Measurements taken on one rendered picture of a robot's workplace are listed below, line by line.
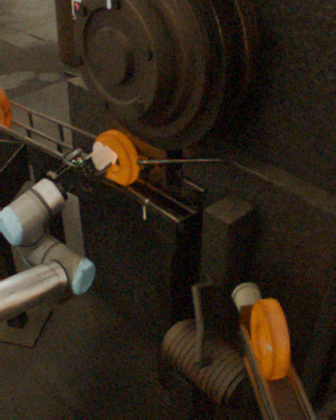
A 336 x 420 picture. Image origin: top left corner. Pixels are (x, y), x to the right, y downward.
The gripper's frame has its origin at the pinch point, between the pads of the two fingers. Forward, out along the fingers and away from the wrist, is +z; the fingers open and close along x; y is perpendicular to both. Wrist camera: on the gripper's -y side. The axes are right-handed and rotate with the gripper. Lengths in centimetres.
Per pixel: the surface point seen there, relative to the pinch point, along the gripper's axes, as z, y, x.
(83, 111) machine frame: 6.1, 1.4, 22.3
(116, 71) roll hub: -4.4, 35.0, -20.0
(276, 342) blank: -20, 5, -70
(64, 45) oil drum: 116, -93, 242
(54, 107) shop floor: 64, -96, 182
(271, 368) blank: -23, 0, -71
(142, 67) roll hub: -2.1, 36.5, -26.1
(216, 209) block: -2.2, 4.0, -39.3
